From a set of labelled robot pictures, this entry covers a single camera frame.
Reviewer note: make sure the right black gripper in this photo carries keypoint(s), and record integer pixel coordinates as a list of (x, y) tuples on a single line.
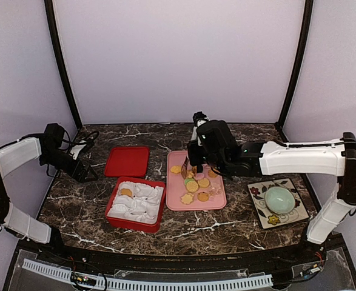
[(194, 159)]

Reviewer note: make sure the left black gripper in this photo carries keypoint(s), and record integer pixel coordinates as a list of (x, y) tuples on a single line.
[(82, 172)]

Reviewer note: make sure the flower cookie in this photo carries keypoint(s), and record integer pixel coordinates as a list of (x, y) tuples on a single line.
[(126, 192), (187, 198)]

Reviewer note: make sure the round tan cookie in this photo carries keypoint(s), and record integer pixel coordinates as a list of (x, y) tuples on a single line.
[(190, 174)]

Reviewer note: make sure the swirl butter cookie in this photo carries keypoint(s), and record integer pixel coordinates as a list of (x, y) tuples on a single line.
[(192, 186)]

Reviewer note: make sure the red cookie box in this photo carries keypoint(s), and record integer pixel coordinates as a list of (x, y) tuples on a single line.
[(137, 225)]

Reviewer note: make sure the metal serving tongs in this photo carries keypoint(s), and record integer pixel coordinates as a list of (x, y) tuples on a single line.
[(196, 154)]

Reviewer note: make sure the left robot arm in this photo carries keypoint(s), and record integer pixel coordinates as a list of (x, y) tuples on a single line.
[(12, 157)]

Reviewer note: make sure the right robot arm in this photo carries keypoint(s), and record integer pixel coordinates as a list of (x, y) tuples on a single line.
[(255, 159)]

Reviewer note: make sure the swirl cookie right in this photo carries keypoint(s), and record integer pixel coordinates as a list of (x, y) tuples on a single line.
[(211, 173)]

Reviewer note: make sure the pink round cookie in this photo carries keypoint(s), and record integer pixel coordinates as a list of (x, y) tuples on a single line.
[(199, 176)]

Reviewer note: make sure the clear wrapped star candies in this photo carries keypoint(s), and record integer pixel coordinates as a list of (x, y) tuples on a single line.
[(214, 189)]

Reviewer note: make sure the round waffle cookie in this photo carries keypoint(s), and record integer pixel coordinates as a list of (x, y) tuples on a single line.
[(203, 183)]

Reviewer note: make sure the pink tray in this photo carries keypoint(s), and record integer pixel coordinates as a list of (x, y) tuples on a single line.
[(176, 188)]

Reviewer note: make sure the round orange cookie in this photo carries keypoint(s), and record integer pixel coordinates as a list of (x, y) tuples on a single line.
[(203, 196)]

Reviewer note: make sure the red box lid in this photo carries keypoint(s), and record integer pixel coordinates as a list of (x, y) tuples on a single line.
[(129, 161)]

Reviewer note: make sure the floral square plate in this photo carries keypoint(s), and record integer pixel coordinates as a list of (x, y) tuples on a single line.
[(269, 219)]

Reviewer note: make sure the fish shaped cookie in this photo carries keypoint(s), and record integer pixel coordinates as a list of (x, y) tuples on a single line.
[(175, 169)]

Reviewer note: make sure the white paper cupcake liners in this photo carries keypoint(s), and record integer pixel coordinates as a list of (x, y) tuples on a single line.
[(143, 206)]

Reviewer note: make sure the light green bowl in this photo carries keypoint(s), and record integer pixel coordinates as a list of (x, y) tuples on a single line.
[(279, 200)]

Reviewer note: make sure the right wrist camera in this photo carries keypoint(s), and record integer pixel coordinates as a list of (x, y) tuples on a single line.
[(216, 135)]

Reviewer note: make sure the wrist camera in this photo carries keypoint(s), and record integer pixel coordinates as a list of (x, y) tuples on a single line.
[(216, 135), (55, 133)]

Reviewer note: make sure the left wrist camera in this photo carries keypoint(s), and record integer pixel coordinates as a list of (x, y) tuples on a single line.
[(55, 133)]

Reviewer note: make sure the right black frame post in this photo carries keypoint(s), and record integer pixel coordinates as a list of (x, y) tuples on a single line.
[(298, 62)]

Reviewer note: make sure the black frame post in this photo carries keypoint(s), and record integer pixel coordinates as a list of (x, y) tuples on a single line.
[(60, 62), (298, 62)]

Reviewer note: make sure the left black frame post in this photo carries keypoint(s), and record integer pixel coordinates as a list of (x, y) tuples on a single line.
[(60, 62)]

